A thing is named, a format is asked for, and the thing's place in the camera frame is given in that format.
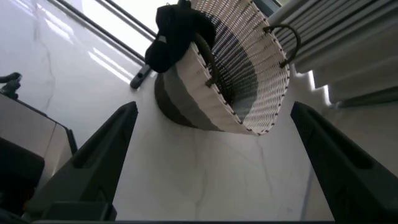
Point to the black clothes rack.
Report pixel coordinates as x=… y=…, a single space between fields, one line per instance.
x=102 y=29

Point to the window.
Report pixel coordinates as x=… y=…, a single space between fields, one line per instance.
x=265 y=6

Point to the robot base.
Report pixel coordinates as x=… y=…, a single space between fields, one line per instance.
x=25 y=140

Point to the white laundry basket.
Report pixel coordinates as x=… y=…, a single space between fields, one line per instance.
x=199 y=84

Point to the beige curtain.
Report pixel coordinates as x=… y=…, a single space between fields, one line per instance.
x=342 y=40

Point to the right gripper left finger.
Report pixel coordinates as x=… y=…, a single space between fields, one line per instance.
x=84 y=180

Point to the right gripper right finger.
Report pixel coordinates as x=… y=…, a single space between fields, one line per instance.
x=357 y=180

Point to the black garment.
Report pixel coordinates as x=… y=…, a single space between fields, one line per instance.
x=177 y=34

